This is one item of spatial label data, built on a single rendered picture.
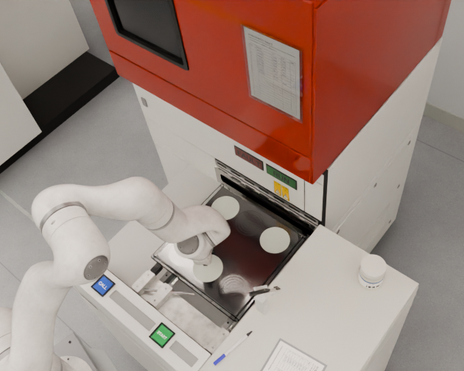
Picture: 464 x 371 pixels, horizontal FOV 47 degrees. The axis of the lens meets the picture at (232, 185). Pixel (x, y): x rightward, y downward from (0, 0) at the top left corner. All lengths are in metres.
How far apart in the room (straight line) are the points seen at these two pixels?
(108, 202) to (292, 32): 0.52
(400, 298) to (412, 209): 1.37
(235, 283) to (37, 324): 0.67
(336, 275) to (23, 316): 0.88
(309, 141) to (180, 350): 0.70
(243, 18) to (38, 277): 0.70
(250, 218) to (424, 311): 1.16
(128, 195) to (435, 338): 1.83
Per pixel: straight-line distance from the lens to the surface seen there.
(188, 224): 1.35
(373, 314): 1.60
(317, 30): 1.10
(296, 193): 1.68
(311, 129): 1.31
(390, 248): 2.81
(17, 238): 3.21
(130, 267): 1.90
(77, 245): 1.09
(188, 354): 1.58
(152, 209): 1.18
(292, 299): 1.60
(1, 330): 1.39
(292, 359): 1.54
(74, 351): 1.78
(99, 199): 1.15
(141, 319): 1.65
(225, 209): 1.84
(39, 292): 1.21
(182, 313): 1.71
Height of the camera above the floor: 2.43
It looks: 54 degrees down
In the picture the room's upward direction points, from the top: 11 degrees counter-clockwise
